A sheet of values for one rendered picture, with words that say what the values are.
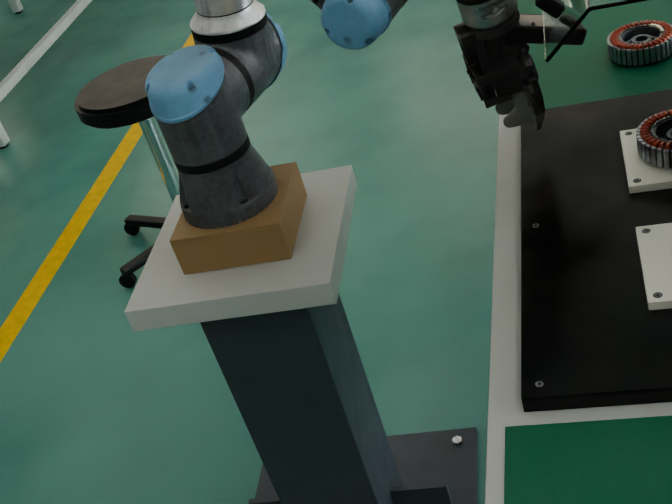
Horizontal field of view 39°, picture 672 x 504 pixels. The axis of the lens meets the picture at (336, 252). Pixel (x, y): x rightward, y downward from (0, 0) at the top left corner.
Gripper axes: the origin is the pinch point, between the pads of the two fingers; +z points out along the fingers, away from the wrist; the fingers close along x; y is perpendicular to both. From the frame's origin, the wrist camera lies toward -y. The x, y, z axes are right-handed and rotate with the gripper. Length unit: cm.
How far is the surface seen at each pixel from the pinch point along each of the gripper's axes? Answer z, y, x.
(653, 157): 1.1, -10.2, 15.6
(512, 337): -0.7, 16.9, 36.3
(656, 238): -0.1, -4.1, 30.2
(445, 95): 109, 1, -166
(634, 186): 2.1, -6.2, 18.2
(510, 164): 6.6, 6.1, -1.1
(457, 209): 96, 14, -95
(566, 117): 6.7, -5.0, -6.1
